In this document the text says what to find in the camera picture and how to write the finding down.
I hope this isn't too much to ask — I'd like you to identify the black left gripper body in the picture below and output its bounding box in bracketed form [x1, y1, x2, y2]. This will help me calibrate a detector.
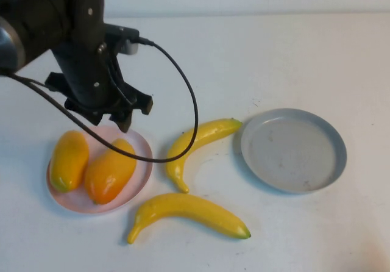
[44, 38, 154, 116]

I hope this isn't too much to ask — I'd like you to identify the yellow mango with green tip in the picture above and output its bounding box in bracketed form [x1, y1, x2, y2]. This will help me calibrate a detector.
[49, 130, 90, 193]

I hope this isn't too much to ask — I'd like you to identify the slim curved yellow banana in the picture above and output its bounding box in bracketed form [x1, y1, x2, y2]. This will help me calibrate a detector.
[165, 118, 243, 194]

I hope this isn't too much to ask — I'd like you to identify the pink round plate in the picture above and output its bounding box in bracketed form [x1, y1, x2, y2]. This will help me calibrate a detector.
[46, 124, 154, 215]

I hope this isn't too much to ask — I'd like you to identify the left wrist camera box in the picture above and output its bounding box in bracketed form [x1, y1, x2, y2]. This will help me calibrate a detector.
[105, 24, 140, 55]

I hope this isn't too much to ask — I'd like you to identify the orange-tinted yellow mango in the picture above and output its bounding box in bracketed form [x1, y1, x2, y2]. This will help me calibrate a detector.
[84, 138, 137, 206]

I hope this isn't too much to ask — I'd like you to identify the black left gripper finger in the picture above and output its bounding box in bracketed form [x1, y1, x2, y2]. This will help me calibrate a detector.
[109, 109, 133, 134]
[64, 99, 104, 126]

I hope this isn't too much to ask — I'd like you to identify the grey-blue round plate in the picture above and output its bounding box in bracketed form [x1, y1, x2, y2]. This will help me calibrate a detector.
[240, 108, 347, 195]

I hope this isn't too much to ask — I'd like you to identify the black left camera cable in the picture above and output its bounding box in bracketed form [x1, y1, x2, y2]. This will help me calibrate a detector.
[0, 37, 199, 163]

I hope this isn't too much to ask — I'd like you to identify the large yellow banana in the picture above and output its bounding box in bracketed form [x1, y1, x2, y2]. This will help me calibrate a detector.
[127, 192, 252, 245]

